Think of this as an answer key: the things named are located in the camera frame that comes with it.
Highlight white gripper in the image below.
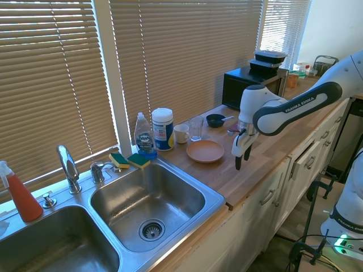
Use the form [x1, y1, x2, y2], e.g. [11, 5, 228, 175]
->
[231, 131, 259, 171]

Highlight orange plate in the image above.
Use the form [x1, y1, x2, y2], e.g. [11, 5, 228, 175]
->
[185, 139, 225, 164]

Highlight white ceramic mug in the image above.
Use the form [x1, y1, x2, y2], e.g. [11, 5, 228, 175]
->
[173, 124, 191, 145]

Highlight stainless steel double sink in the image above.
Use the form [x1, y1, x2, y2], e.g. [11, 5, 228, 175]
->
[0, 155, 227, 272]

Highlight chrome sink knob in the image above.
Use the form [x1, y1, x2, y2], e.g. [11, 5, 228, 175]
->
[42, 193, 58, 209]

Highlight black bowl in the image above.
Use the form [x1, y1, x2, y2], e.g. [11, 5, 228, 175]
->
[205, 113, 226, 129]

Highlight clear drinking glass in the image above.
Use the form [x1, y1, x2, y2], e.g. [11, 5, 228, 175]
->
[188, 115, 205, 143]

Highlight white kitchen base cabinets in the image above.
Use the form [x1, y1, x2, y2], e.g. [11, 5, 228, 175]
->
[153, 99, 351, 272]

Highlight black microwave oven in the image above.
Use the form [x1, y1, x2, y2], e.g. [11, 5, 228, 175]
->
[221, 67, 290, 112]

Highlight black C-clamp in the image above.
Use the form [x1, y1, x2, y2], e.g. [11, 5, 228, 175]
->
[288, 228, 330, 266]
[306, 175, 339, 202]

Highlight disinfecting wipes canister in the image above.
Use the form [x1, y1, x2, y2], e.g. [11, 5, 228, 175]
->
[151, 107, 175, 152]

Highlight black stand pole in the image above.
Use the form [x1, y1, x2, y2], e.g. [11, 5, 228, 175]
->
[299, 195, 317, 245]

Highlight black plastic food container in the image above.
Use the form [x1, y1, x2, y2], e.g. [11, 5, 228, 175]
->
[254, 50, 288, 64]
[248, 58, 282, 75]

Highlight Dawn dish soap bottle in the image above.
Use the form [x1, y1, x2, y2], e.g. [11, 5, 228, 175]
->
[133, 112, 158, 160]

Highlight yellow green sponge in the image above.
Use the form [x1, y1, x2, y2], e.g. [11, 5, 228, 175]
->
[126, 152, 152, 171]
[108, 152, 131, 170]

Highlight wide tan window blind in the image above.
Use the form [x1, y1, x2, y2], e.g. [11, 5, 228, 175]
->
[0, 0, 120, 203]
[108, 0, 265, 146]

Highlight narrow tan window blind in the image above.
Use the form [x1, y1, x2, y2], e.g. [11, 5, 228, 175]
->
[259, 0, 311, 71]

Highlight chrome kitchen faucet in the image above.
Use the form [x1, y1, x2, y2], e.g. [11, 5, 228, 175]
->
[56, 144, 83, 195]

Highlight orange spray bottle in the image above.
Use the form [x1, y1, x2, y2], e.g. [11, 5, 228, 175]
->
[0, 160, 44, 223]

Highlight black wire rack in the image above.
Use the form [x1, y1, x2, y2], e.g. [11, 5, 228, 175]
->
[313, 55, 340, 78]

